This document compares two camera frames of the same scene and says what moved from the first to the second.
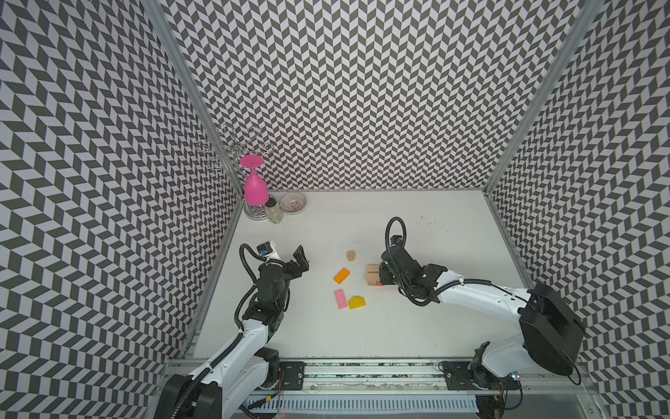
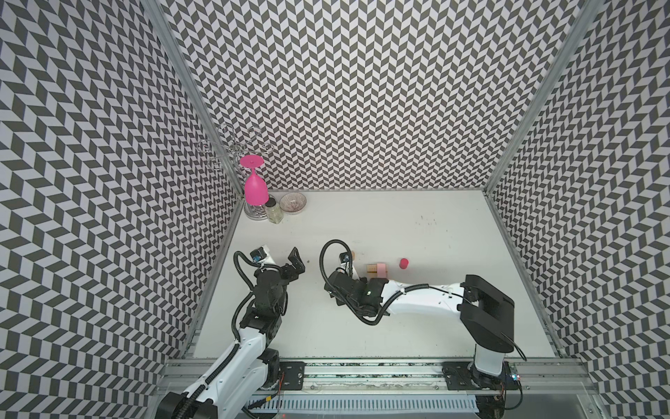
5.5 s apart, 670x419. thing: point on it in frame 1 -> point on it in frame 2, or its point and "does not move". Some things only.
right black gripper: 387,270 -> 339,281
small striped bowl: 292,202 does not move
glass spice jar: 274,213 does not move
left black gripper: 301,259 does not move
